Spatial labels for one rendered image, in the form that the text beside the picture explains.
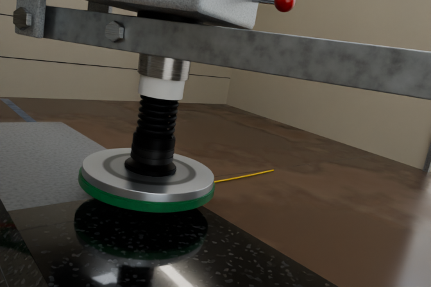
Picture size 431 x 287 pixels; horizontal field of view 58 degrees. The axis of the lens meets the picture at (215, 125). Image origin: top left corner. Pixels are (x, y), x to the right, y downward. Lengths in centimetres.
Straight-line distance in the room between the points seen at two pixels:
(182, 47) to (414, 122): 498
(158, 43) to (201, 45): 7
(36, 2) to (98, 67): 522
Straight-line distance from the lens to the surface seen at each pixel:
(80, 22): 64
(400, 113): 549
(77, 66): 575
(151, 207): 56
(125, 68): 605
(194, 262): 52
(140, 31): 57
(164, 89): 59
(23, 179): 73
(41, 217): 60
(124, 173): 62
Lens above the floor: 108
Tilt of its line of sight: 12 degrees down
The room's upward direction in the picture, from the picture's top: 10 degrees clockwise
